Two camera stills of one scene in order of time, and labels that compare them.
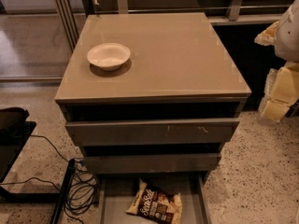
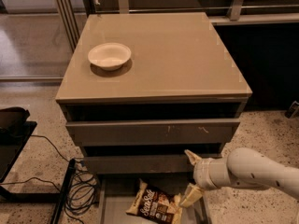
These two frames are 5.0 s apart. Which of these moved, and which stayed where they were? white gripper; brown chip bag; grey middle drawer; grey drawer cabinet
Moved: white gripper
Stayed: grey drawer cabinet; grey middle drawer; brown chip bag
